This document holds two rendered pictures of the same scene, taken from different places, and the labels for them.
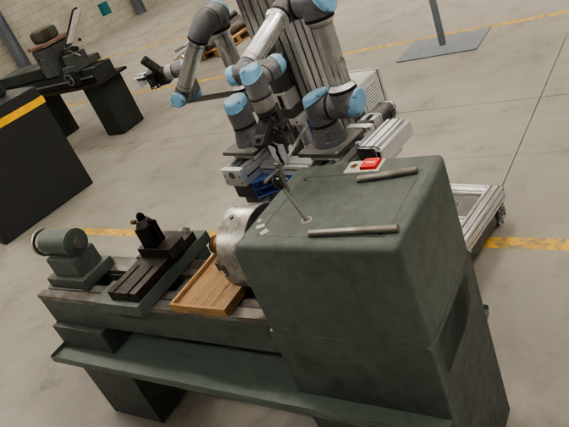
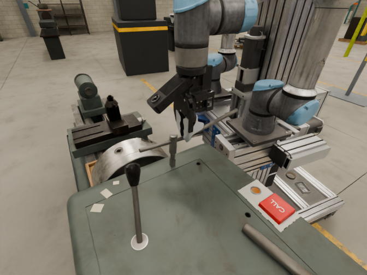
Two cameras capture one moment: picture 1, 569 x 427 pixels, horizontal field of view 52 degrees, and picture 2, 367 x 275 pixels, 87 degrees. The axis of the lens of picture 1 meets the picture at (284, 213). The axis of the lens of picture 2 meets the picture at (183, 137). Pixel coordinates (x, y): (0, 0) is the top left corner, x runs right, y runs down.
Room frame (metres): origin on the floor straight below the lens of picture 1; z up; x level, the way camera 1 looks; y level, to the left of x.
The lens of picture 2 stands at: (1.45, -0.21, 1.67)
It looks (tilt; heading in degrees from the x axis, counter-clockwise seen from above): 36 degrees down; 18
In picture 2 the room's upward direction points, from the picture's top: straight up
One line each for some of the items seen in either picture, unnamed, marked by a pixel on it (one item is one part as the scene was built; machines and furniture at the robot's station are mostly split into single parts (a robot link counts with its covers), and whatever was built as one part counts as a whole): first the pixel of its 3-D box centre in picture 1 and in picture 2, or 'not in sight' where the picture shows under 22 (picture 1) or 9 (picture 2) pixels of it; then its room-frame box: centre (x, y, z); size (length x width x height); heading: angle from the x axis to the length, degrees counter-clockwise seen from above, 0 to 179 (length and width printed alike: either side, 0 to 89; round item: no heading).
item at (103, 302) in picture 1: (153, 269); (110, 131); (2.39, 0.65, 0.90); 0.53 x 0.30 x 0.06; 139
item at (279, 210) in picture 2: (370, 164); (276, 208); (1.79, -0.34, 1.26); 0.06 x 0.06 x 0.02; 49
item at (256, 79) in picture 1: (255, 81); (193, 15); (1.90, -0.08, 1.65); 0.09 x 0.08 x 0.11; 137
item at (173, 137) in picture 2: (282, 177); (172, 150); (1.85, -0.04, 1.31); 0.02 x 0.02 x 0.12
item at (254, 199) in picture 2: (367, 172); (264, 208); (1.80, -0.32, 1.23); 0.13 x 0.08 x 0.06; 49
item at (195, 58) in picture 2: (262, 103); (190, 56); (1.90, -0.08, 1.57); 0.08 x 0.08 x 0.05
